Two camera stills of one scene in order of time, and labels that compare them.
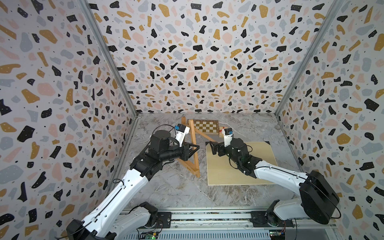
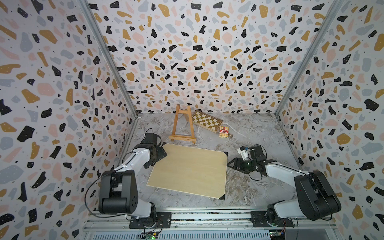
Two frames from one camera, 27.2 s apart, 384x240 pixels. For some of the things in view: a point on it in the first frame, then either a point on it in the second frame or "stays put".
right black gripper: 217,146 to 239,167
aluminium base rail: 234,224 stays put
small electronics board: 149,235 stays put
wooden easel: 194,130 to 189,117
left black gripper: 185,148 to 161,152
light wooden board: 221,171 to 190,170
